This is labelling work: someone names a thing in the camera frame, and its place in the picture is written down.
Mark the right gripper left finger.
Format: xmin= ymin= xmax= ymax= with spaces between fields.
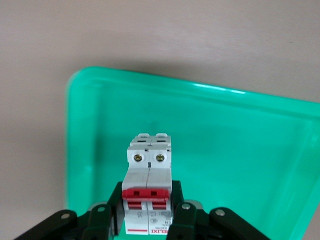
xmin=12 ymin=181 xmax=125 ymax=240

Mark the green plastic tray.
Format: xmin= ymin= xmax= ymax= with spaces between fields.
xmin=64 ymin=66 xmax=320 ymax=240

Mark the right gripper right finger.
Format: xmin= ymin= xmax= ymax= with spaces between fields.
xmin=166 ymin=179 xmax=271 ymax=240

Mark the white circuit breaker red switch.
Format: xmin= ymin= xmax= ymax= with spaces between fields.
xmin=121 ymin=132 xmax=174 ymax=236

